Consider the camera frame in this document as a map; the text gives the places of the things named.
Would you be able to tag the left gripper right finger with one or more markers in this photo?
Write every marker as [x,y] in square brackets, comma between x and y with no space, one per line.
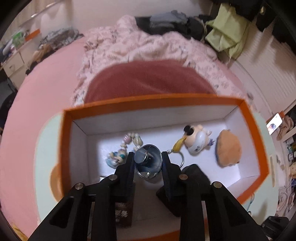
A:
[182,194]

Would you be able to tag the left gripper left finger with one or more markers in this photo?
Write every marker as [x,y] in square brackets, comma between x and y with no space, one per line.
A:
[113,204]

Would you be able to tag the silver round metal tin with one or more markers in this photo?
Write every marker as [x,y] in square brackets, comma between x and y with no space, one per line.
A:
[148,161]

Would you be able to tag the orange plush toy in box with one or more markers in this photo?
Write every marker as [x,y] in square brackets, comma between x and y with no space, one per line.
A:
[228,149]

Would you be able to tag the orange cardboard box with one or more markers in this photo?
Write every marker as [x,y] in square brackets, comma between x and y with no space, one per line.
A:
[186,126]

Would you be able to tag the mint green cartoon mat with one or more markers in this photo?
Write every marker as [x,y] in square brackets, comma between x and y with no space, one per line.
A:
[263,205]

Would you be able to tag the smartphone with lit screen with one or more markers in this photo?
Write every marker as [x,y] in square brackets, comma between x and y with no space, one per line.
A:
[274,122]

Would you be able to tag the pink patterned duvet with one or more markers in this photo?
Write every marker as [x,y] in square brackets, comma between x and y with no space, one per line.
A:
[124,42]

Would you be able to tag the white desk with drawers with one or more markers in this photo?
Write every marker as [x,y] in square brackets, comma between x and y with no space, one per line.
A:
[15,67]

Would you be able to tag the dark clothes pile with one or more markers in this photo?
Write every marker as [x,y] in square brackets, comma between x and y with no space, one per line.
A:
[174,21]

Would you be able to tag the patterned grey clothes pile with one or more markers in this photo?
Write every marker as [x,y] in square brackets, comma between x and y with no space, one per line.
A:
[61,38]

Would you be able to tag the lime green cloth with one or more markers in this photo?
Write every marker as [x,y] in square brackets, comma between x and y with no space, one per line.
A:
[229,31]

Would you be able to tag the pastel bead charm keychain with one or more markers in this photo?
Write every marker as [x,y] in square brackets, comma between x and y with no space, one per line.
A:
[117,158]

